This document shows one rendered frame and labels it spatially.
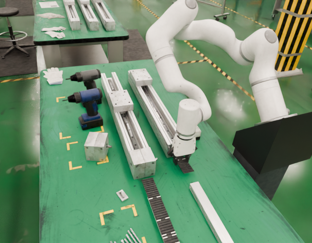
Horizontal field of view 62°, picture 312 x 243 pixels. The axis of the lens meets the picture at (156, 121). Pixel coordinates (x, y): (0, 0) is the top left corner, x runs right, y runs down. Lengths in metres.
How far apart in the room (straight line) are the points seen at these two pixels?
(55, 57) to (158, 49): 1.90
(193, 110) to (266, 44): 0.47
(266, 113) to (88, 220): 0.89
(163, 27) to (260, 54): 0.45
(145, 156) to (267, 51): 0.72
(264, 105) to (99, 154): 0.79
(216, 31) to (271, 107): 0.42
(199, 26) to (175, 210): 0.81
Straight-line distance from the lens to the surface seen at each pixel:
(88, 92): 1.37
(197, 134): 1.39
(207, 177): 1.24
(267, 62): 1.31
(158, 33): 1.13
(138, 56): 4.29
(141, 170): 1.16
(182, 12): 1.16
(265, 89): 1.29
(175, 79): 1.08
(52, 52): 2.87
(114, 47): 2.92
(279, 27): 4.34
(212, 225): 1.07
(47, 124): 1.56
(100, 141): 1.24
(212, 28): 1.26
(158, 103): 1.52
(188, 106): 1.04
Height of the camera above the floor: 1.69
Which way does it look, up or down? 37 degrees down
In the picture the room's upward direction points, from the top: 4 degrees clockwise
